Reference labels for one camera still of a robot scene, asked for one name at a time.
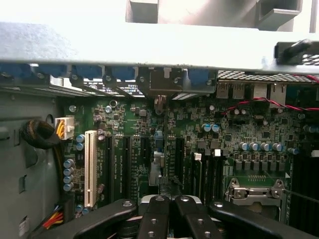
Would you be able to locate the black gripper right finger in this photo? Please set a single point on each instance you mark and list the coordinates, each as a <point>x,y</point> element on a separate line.
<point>197,224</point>

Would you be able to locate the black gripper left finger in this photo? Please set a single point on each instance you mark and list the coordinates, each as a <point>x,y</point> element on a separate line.
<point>154,219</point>

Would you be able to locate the black RAM slot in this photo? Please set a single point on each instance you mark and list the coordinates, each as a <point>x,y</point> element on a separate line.
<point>208,179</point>
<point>218,179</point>

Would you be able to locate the CPU socket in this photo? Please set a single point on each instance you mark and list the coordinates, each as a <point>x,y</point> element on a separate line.
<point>251,193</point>

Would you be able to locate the short black expansion slot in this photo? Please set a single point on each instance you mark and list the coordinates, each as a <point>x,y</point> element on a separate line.
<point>145,154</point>

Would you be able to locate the white PCI slot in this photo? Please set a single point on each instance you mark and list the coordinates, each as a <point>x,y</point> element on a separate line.
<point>90,169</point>

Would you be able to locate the green motherboard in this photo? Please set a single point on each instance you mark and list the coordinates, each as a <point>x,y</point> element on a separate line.
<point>189,119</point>

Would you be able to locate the socket locking lever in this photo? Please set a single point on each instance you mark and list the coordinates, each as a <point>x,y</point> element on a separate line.
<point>299,194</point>

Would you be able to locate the white power connector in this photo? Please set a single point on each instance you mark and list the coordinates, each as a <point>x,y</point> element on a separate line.
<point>65,124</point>

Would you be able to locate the silver USB port block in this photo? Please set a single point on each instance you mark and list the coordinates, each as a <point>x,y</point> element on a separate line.
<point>230,90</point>

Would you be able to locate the grey power supply unit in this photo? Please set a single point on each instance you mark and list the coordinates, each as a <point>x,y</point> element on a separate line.
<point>15,199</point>

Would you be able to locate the silver network port block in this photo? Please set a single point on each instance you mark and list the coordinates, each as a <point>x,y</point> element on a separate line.
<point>271,94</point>

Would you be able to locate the black open PC case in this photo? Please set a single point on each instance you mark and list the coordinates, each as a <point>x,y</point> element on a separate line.
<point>124,42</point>

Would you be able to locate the grey parts rack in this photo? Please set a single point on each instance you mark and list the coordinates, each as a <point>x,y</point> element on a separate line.
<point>199,12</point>

